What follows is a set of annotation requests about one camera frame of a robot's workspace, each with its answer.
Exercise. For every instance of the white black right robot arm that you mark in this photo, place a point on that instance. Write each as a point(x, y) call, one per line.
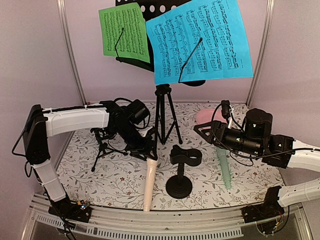
point(254, 140)

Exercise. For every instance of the green sheet music page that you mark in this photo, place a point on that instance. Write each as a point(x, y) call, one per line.
point(124, 34)

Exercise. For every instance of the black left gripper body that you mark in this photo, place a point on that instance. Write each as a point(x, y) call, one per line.
point(139, 147)

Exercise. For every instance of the beige toy microphone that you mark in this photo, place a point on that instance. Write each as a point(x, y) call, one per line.
point(149, 184)

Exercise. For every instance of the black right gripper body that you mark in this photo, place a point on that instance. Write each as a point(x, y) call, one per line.
point(222, 141)

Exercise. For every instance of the black tripod microphone stand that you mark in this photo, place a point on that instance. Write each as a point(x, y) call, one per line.
point(102, 135)

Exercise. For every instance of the aluminium front rail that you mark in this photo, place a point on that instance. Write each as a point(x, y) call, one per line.
point(112, 222)

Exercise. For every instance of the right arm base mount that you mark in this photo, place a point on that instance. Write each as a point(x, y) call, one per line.
point(269, 208)

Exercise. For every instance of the blue sheet music page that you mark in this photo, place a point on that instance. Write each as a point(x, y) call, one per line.
point(200, 40)

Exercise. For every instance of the mint green toy microphone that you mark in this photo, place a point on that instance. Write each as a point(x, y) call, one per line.
point(224, 166)

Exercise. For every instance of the black round-base microphone stand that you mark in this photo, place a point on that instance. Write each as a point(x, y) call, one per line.
point(180, 186)

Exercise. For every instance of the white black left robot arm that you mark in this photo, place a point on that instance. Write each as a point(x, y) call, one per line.
point(43, 123)

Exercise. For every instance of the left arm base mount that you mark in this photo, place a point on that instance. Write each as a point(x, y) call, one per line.
point(67, 209)

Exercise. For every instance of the pink plastic plate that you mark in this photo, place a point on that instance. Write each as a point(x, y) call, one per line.
point(205, 115)

